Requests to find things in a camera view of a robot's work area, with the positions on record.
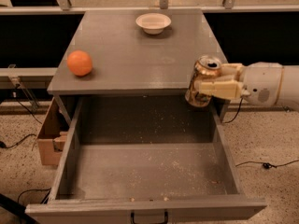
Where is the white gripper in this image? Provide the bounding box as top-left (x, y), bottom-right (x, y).
top-left (194, 62), bottom-right (283, 106)

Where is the orange soda can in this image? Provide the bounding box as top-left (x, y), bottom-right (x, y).
top-left (185, 55), bottom-right (221, 107)

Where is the black cable bottom left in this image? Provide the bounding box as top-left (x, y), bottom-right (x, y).
top-left (16, 188), bottom-right (51, 204)

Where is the white paper bowl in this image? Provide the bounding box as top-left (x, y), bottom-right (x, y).
top-left (135, 13), bottom-right (171, 35)

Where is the black drawer handle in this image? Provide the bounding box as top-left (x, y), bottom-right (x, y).
top-left (130, 211), bottom-right (169, 224)

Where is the open grey top drawer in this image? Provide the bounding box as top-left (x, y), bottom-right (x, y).
top-left (26, 96), bottom-right (266, 224)

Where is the black cable floor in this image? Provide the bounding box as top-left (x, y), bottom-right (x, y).
top-left (0, 83), bottom-right (43, 150)
top-left (235, 158), bottom-right (299, 170)

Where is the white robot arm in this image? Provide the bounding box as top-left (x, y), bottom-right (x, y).
top-left (194, 62), bottom-right (299, 111)

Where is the dark object bottom left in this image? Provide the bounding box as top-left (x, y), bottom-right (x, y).
top-left (0, 193), bottom-right (37, 224)

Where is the black cable left floor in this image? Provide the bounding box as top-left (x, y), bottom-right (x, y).
top-left (0, 83), bottom-right (43, 150)

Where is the black cable right floor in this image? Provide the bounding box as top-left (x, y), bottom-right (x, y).
top-left (235, 158), bottom-right (299, 170)

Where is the grey cabinet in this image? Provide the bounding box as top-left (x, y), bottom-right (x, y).
top-left (47, 8), bottom-right (242, 126)

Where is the metal railing with posts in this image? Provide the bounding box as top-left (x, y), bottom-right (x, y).
top-left (0, 0), bottom-right (299, 16)

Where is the black cable by cabinet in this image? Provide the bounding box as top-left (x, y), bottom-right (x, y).
top-left (222, 97), bottom-right (245, 125)

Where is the cardboard box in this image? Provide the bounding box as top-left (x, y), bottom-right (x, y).
top-left (37, 100), bottom-right (69, 165)

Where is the orange fruit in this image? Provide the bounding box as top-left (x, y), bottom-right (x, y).
top-left (66, 50), bottom-right (93, 77)

